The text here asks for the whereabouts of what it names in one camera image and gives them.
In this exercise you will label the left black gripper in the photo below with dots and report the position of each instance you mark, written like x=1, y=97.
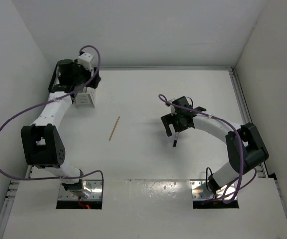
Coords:
x=88, y=71

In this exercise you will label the gold makeup pencil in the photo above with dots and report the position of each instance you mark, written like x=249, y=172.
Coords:
x=114, y=128

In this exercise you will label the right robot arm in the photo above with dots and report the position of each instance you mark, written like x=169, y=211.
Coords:
x=245, y=147

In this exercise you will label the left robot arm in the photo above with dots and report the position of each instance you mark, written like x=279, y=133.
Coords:
x=42, y=144

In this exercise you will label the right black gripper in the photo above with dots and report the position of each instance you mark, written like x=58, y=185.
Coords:
x=169, y=119

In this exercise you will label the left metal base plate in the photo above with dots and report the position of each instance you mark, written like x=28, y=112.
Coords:
x=93, y=189

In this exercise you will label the clear tube black cap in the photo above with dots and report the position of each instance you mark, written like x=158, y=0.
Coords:
x=175, y=139

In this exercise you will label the white slatted organizer box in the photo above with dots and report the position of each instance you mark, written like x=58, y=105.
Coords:
x=86, y=96

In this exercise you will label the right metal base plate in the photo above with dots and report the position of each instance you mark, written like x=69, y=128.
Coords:
x=201, y=193

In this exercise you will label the metal base plate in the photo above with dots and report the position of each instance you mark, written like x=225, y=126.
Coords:
x=201, y=193
x=93, y=189

